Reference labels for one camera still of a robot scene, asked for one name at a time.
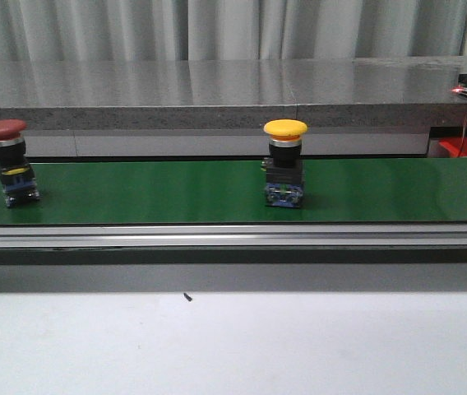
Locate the yellow mushroom push button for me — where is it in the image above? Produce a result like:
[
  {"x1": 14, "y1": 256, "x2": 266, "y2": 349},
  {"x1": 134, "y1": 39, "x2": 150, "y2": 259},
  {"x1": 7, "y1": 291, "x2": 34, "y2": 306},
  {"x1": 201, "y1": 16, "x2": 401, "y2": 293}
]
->
[{"x1": 261, "y1": 119, "x2": 307, "y2": 208}]

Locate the red mushroom push button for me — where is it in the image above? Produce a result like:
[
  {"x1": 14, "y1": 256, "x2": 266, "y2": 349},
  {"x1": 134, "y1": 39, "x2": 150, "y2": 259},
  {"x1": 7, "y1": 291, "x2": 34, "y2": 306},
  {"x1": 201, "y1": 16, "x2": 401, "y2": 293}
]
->
[{"x1": 0, "y1": 118, "x2": 40, "y2": 207}]

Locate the grey stone counter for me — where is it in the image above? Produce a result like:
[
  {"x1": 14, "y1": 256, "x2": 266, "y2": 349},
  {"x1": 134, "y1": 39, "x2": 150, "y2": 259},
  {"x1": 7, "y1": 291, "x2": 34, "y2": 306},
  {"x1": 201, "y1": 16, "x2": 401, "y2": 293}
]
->
[{"x1": 0, "y1": 57, "x2": 467, "y2": 158}]

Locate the green conveyor belt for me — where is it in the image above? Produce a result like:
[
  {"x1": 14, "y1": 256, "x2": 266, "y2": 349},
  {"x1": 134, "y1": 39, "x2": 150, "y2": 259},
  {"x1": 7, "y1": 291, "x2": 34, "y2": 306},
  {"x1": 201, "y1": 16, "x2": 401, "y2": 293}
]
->
[{"x1": 0, "y1": 158, "x2": 467, "y2": 225}]

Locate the white curtain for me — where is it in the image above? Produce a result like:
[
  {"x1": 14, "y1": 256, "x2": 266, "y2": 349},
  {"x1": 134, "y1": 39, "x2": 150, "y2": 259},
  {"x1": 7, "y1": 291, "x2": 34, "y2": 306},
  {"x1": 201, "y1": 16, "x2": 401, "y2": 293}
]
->
[{"x1": 0, "y1": 0, "x2": 467, "y2": 61}]

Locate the aluminium conveyor frame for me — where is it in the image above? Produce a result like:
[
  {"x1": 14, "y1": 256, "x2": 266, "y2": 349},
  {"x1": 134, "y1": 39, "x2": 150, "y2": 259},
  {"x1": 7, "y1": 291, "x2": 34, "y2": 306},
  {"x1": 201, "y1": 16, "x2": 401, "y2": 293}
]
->
[{"x1": 0, "y1": 223, "x2": 467, "y2": 294}]

